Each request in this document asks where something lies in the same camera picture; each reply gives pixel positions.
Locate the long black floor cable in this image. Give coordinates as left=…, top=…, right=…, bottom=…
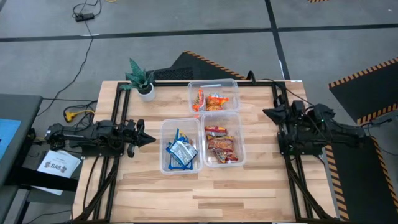
left=36, top=20, right=94, bottom=118

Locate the clear plastic bin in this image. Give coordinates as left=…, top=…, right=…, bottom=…
left=187, top=78, right=241, bottom=114
left=201, top=111, right=247, bottom=169
left=159, top=117, right=203, bottom=175

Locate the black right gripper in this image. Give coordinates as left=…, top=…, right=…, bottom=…
left=262, top=95, right=308, bottom=125

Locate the white printed paper sheet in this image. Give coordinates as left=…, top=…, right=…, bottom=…
left=30, top=149, right=82, bottom=197

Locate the black aluminium table frame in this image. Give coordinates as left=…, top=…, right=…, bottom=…
left=71, top=79, right=340, bottom=224

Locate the blue panel on desk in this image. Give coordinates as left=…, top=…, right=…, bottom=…
left=0, top=118, right=22, bottom=161

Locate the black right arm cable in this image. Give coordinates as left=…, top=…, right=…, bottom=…
left=247, top=70, right=315, bottom=106

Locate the black desk foot bar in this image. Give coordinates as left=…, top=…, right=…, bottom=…
left=6, top=166, right=79, bottom=193

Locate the orange Maruchan noodle packet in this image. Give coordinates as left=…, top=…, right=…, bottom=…
left=192, top=88, right=206, bottom=113
left=205, top=93, right=230, bottom=112

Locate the green plant in white pot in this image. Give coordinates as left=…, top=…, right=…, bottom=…
left=119, top=58, right=156, bottom=103

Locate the grey floor stand leg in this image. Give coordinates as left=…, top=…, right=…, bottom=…
left=369, top=108, right=398, bottom=127

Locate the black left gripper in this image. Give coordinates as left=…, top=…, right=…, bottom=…
left=124, top=119, right=157, bottom=158

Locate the black adapter cord loop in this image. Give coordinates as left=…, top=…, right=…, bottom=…
left=72, top=0, right=103, bottom=18

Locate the grey side desk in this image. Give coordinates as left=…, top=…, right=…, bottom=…
left=0, top=94, right=44, bottom=224

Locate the yellow power cord plug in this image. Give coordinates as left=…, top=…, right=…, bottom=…
left=63, top=109, right=96, bottom=123

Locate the black power adapter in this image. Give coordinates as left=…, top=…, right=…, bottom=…
left=74, top=12, right=96, bottom=22

